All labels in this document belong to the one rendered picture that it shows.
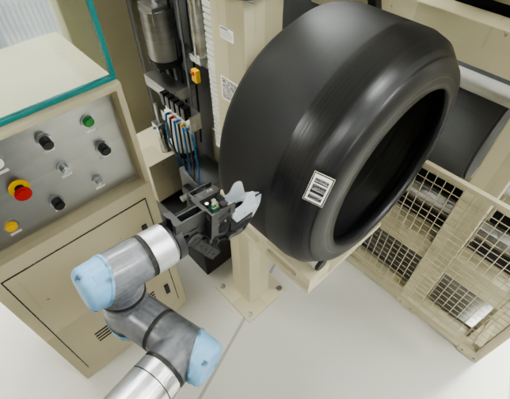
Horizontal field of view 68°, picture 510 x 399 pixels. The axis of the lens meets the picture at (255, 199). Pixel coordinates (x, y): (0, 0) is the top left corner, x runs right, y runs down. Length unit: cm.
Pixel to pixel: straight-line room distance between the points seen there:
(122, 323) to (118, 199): 67
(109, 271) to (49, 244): 70
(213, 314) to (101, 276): 143
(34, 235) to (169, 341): 76
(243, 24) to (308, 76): 28
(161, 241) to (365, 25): 54
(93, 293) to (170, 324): 13
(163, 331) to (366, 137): 46
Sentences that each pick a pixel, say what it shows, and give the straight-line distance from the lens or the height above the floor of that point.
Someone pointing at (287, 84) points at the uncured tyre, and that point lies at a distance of 72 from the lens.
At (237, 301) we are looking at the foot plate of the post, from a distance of 200.
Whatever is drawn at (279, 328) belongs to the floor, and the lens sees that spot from 195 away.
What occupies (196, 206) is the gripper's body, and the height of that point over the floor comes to 133.
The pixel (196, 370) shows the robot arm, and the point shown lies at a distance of 61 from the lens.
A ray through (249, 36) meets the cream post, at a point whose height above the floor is 139.
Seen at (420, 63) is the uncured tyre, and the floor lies 146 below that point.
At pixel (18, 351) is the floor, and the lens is 221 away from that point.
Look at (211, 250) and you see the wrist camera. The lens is 73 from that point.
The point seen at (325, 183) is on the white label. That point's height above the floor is 132.
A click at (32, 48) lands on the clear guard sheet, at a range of 100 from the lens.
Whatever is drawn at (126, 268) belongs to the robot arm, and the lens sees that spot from 59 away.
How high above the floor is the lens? 181
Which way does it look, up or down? 49 degrees down
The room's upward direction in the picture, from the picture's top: straight up
